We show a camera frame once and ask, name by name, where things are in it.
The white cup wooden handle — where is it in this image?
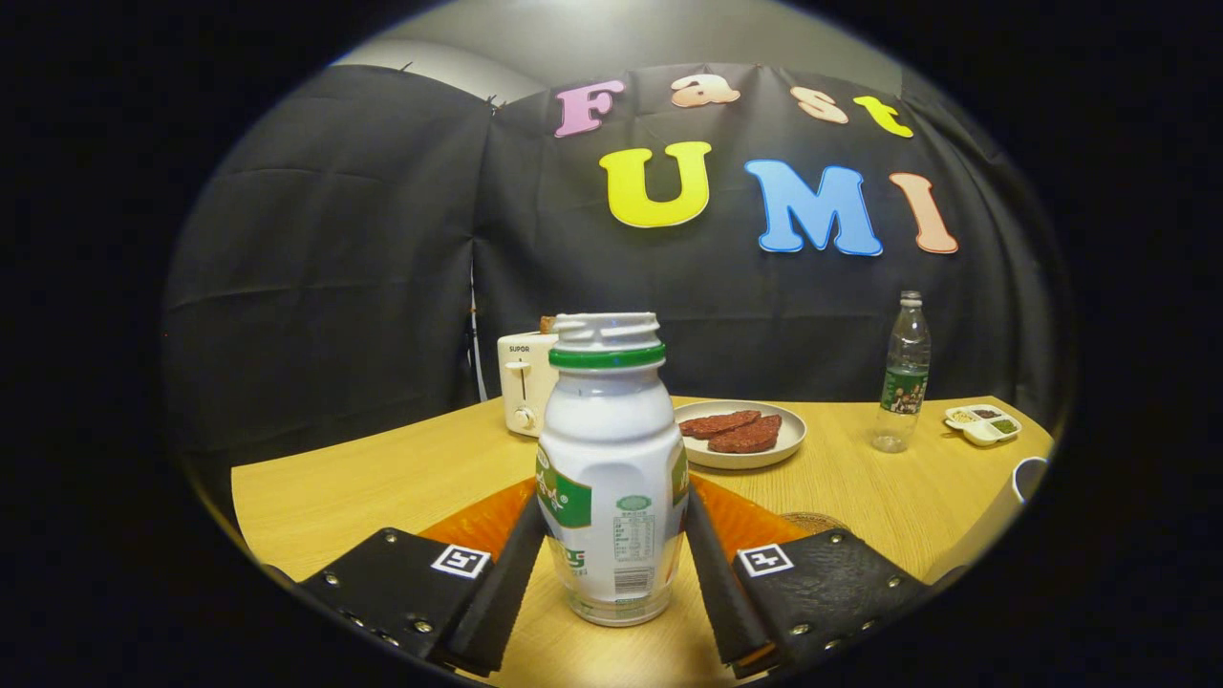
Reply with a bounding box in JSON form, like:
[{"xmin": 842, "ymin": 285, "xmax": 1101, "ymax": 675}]
[{"xmin": 925, "ymin": 457, "xmax": 1050, "ymax": 586}]

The white juice bottle green label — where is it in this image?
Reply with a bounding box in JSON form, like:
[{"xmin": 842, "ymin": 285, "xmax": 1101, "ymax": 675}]
[{"xmin": 535, "ymin": 312, "xmax": 691, "ymax": 628}]

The red meat patty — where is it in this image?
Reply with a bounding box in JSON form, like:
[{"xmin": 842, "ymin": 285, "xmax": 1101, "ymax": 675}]
[
  {"xmin": 678, "ymin": 410, "xmax": 762, "ymax": 440},
  {"xmin": 707, "ymin": 415, "xmax": 783, "ymax": 454}
]

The cream toaster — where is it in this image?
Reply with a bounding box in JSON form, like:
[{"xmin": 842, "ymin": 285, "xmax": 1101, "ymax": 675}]
[{"xmin": 497, "ymin": 330, "xmax": 561, "ymax": 439}]

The clear plastic water bottle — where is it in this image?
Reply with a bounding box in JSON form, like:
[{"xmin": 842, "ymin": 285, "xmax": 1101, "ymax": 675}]
[{"xmin": 871, "ymin": 290, "xmax": 933, "ymax": 454}]

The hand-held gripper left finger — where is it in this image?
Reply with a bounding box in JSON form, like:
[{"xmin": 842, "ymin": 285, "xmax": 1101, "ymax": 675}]
[{"xmin": 263, "ymin": 478, "xmax": 547, "ymax": 677}]

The black backdrop cloth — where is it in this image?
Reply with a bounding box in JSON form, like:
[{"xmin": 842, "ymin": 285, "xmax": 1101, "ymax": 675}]
[{"xmin": 161, "ymin": 62, "xmax": 1076, "ymax": 498}]

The wooden table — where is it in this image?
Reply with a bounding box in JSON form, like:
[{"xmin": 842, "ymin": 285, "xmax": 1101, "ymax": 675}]
[{"xmin": 231, "ymin": 394, "xmax": 1057, "ymax": 688}]

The toaster power cable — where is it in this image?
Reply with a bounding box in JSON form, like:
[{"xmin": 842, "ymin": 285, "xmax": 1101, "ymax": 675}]
[{"xmin": 467, "ymin": 263, "xmax": 488, "ymax": 402}]

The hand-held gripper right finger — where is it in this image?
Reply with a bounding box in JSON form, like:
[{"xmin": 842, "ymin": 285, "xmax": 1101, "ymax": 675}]
[{"xmin": 686, "ymin": 475, "xmax": 933, "ymax": 679}]

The beige round plate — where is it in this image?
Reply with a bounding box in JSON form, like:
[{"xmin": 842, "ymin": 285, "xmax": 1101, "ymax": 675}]
[{"xmin": 674, "ymin": 399, "xmax": 808, "ymax": 471}]

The round cork coaster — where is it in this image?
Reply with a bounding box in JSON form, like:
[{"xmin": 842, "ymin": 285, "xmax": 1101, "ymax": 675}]
[{"xmin": 782, "ymin": 511, "xmax": 851, "ymax": 536}]

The white divided snack tray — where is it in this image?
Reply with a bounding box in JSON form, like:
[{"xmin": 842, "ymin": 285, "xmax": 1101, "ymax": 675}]
[{"xmin": 944, "ymin": 404, "xmax": 1023, "ymax": 447}]

